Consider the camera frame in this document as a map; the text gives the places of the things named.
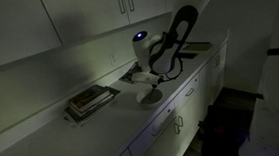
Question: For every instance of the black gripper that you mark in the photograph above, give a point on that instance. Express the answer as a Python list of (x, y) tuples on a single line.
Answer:
[(157, 79)]

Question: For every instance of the black pen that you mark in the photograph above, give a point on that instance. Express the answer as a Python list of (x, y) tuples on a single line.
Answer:
[(151, 94)]

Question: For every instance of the white bowl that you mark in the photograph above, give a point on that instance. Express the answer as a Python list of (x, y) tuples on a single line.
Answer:
[(144, 99)]

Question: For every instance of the open magazine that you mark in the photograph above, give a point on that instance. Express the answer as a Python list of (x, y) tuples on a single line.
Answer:
[(131, 75)]

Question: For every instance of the dark flat mat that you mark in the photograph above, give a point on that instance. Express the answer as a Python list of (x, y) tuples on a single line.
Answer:
[(188, 55)]

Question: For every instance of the white base cabinet unit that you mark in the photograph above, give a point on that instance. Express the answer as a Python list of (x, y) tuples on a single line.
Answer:
[(157, 140)]

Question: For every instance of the white-edged book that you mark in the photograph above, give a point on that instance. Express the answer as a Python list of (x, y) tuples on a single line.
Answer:
[(93, 104)]

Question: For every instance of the dark cover book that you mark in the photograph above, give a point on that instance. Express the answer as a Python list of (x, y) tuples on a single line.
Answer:
[(89, 96)]

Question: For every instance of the stack of books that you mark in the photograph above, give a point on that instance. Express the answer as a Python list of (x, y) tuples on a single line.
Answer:
[(92, 110)]

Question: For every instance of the narrow white cabinet door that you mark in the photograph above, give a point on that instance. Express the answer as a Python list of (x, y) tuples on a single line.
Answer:
[(147, 2)]

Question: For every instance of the wide white cabinet door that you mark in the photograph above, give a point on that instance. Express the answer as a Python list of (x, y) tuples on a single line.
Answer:
[(12, 31)]

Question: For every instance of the white wall outlet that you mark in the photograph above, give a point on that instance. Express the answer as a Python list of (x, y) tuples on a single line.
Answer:
[(113, 58)]

